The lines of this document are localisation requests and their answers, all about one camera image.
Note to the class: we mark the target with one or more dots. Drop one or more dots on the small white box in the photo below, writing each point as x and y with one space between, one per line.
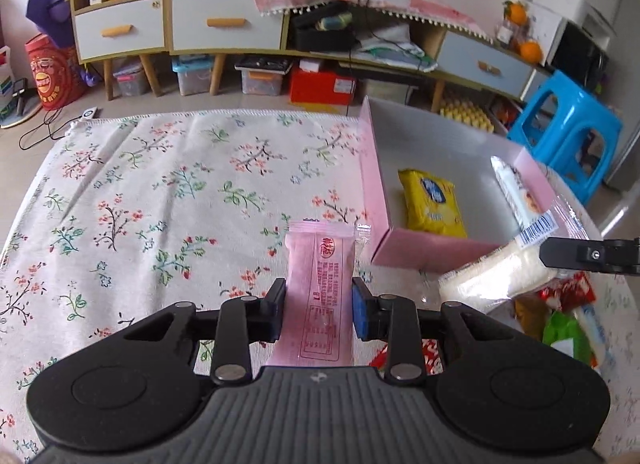
311 66

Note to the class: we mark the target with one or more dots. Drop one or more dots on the wooden cabinet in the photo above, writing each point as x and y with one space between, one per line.
167 18

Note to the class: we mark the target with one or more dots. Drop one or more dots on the green snack packet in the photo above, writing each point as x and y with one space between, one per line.
565 336

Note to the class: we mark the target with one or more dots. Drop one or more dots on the red printed bag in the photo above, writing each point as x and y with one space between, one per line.
52 76

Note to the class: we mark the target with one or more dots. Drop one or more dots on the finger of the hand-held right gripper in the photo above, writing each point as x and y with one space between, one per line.
565 253

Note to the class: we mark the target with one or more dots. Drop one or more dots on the red snack packet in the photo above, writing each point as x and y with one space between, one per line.
431 351
575 294

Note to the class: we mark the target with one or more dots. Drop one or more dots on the grey refrigerator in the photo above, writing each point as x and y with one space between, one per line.
627 93

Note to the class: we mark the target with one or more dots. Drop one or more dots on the purple hat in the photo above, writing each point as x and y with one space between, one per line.
50 8

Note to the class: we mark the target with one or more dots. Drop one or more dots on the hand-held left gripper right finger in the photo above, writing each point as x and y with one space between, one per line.
360 311

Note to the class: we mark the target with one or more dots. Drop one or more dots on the clear bin blue lid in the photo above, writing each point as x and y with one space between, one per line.
192 77

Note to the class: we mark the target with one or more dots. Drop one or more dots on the black storage box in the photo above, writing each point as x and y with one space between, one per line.
320 38

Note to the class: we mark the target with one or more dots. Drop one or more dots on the white snack packet with picture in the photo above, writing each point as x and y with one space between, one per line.
520 194

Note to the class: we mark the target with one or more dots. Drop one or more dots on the pink snack packet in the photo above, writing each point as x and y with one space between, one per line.
320 284

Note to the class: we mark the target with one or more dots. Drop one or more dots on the black microwave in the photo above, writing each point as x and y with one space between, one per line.
580 56

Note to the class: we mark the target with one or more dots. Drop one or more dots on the yellow snack packet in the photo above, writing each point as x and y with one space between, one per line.
430 204

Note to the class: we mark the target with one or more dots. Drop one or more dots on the yellow egg tray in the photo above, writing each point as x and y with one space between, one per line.
467 116

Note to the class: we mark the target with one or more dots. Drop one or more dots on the orange fruit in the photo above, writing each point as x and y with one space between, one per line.
531 52
517 13

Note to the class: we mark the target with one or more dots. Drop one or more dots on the stack of papers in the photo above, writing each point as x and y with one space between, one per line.
395 51

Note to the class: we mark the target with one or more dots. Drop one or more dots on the dark clear storage bin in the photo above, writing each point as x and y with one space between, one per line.
390 91

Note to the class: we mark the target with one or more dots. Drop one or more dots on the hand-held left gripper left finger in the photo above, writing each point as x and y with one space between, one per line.
276 309

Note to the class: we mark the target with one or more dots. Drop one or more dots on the blue plastic stool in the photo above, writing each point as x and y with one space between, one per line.
560 108

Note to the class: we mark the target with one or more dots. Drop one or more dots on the floral tablecloth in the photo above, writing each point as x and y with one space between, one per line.
150 194

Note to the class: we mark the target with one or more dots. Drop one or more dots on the white and blue snack packet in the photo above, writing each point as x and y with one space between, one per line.
595 334

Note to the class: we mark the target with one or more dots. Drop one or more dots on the white appliance box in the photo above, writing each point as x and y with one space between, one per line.
570 3

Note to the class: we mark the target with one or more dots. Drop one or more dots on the red cardboard box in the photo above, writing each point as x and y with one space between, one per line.
320 88

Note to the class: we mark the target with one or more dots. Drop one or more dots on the white bread packet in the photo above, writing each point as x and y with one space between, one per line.
490 279

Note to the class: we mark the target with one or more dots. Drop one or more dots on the golden snack packet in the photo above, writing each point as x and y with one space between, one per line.
530 316

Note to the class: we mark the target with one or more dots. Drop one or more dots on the pink cardboard box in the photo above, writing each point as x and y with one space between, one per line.
375 183

